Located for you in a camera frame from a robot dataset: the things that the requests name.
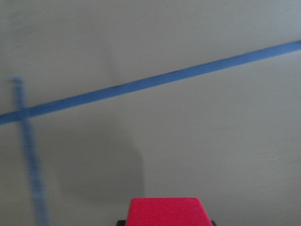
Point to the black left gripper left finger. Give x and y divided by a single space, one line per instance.
121 222

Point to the red wooden block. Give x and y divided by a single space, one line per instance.
179 211

